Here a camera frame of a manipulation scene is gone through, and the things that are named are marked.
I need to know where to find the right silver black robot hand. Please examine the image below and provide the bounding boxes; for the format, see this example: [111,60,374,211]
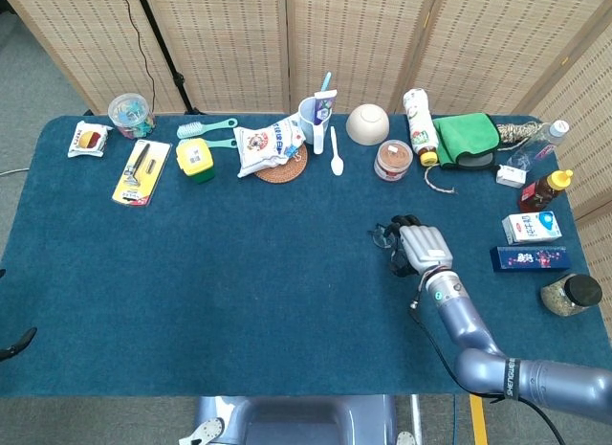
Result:
[384,214,454,278]

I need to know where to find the thin-framed eyeglasses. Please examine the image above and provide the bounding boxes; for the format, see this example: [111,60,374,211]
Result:
[366,222,407,274]

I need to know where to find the clear snack jar red label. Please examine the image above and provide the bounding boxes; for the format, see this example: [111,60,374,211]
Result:
[373,139,414,183]

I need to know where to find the dark blue long box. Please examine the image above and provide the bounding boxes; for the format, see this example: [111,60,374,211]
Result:
[490,245,573,274]

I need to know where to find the white blue milk carton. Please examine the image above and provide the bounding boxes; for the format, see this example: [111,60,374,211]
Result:
[501,210,563,246]

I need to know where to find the small white carton box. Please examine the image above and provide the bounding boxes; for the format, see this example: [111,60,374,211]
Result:
[494,164,528,189]

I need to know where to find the green microfibre cloth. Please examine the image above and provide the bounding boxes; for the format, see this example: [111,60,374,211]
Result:
[431,112,502,171]

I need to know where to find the white plastic spoon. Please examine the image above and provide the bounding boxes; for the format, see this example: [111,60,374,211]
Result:
[329,125,345,177]

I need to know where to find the white drink bottle yellow cap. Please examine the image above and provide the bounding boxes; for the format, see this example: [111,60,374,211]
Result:
[402,87,440,167]

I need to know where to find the amber honey bottle yellow cap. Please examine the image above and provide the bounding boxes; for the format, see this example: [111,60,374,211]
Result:
[517,168,574,214]

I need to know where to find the beige upturned bowl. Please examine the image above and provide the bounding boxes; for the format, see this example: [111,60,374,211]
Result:
[345,103,391,145]

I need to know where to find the clear plastic water bottle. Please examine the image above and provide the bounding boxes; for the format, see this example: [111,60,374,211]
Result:
[506,119,571,171]

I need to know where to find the glass jar black lid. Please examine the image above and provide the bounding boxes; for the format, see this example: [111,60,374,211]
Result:
[539,273,603,317]

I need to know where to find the round woven brown coaster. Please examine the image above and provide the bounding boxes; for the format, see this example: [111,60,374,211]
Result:
[253,143,310,183]

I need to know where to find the light blue plastic cup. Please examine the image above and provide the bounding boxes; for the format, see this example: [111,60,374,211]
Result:
[297,96,332,155]

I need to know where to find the purple white toothpaste tube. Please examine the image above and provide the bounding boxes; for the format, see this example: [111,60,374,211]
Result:
[313,89,339,125]

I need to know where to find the white table leg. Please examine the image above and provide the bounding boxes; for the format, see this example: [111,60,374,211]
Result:
[410,394,423,445]

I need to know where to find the blue carpet table cover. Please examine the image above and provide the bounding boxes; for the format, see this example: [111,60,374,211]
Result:
[0,113,599,398]

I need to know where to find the white printed food bag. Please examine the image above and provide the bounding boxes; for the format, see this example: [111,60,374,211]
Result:
[232,113,307,179]

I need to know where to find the blue-grey robot torso base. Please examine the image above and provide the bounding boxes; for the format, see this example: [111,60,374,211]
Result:
[179,394,417,445]

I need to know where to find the green yellow mini bin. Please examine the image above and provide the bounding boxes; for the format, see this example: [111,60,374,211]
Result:
[175,138,216,184]

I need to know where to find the teal bristle brush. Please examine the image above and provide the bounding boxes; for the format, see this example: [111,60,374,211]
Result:
[176,118,239,140]

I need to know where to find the bamboo folding screen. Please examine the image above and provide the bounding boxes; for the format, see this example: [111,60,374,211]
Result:
[0,0,612,221]

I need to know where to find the yellow razor blister pack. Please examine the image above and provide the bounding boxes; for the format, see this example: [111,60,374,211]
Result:
[111,138,172,208]

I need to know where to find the clear jar of binder clips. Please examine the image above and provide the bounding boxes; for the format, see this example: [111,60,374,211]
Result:
[107,93,157,140]

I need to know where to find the black tripod stand pole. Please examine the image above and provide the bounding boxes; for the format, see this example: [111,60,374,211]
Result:
[132,0,202,116]

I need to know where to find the white red snack packet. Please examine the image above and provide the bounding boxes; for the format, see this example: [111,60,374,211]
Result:
[66,120,114,159]

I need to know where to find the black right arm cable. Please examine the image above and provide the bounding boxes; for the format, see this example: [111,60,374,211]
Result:
[408,296,568,445]

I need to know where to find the twisted twine rope bundle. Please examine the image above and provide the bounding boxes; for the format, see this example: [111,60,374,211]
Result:
[424,121,551,195]

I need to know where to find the thin black hanging cable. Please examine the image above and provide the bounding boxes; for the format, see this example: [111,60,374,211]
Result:
[118,0,157,112]

